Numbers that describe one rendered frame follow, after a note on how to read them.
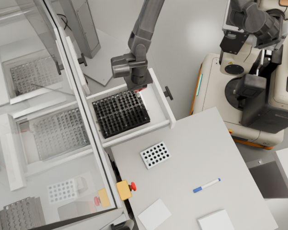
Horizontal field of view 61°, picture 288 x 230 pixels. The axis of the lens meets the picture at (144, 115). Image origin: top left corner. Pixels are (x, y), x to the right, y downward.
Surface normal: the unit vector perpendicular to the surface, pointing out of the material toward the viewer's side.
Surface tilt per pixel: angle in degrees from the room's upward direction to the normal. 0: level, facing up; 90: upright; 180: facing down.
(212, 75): 0
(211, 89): 0
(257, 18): 55
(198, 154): 0
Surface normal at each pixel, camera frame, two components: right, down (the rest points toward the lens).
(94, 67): -0.04, -0.25
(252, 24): 0.24, 0.54
